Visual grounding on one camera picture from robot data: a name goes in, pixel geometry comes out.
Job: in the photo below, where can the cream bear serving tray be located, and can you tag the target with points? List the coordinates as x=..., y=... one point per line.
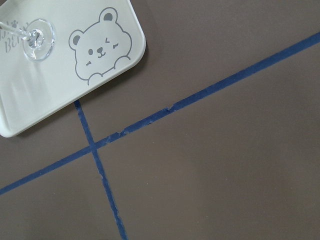
x=95, y=41

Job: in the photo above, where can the clear wine glass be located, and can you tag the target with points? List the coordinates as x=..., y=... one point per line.
x=38, y=38

